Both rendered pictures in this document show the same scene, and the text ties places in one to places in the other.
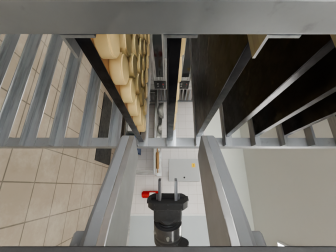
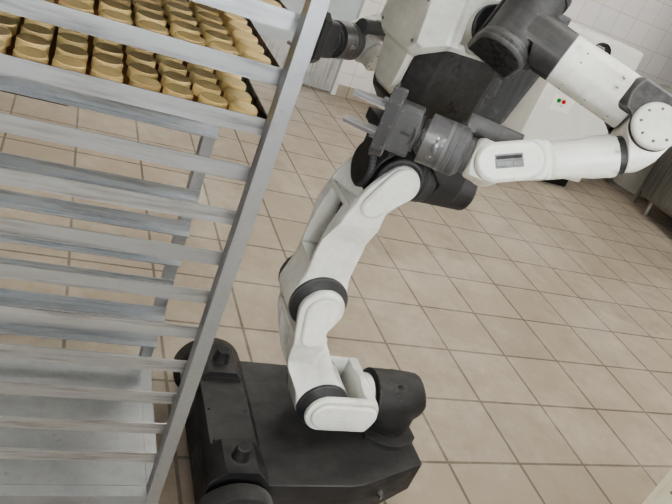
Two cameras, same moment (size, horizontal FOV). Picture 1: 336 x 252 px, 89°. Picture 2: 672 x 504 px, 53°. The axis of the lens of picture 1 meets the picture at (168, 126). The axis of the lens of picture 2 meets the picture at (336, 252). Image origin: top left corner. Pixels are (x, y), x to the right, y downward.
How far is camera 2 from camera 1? 109 cm
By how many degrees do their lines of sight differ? 53
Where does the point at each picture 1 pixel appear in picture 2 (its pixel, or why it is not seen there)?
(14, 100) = (122, 218)
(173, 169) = not seen: outside the picture
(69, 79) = not seen: hidden behind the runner
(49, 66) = (64, 173)
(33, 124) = (168, 193)
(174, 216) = (334, 33)
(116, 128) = not seen: hidden behind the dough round
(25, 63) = (51, 209)
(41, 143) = (198, 182)
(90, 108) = (160, 118)
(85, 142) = (213, 130)
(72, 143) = (209, 145)
